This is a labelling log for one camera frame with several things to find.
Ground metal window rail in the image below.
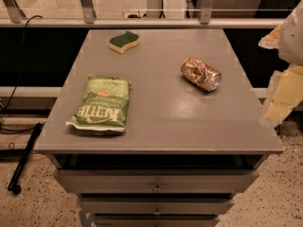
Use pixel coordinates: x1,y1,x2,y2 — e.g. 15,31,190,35
0,18,284,29

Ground grey drawer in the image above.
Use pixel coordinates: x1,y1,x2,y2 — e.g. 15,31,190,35
94,216,220,227
54,169,258,194
80,195,234,216

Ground top grey drawer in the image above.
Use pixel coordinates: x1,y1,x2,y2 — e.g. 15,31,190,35
54,169,258,194

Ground grey drawer cabinet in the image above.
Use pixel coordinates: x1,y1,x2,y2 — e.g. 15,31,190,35
33,27,285,227

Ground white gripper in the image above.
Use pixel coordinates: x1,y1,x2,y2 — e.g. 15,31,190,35
258,0,303,127

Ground orange soda can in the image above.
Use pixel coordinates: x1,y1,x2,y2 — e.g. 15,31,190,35
181,58,222,92

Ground bottom grey drawer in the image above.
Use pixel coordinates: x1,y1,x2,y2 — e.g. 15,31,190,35
94,216,220,227

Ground black rod on floor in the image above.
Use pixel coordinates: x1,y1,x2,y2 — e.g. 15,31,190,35
8,123,43,195

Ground green kettle chips bag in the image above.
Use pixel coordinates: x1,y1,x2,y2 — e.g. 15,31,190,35
66,76,130,134

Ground black cable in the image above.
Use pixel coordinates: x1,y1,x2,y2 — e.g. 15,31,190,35
0,14,45,135

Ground middle grey drawer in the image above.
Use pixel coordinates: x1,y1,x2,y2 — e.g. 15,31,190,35
80,195,234,216

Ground green yellow sponge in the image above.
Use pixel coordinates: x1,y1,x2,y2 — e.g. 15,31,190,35
109,31,140,54

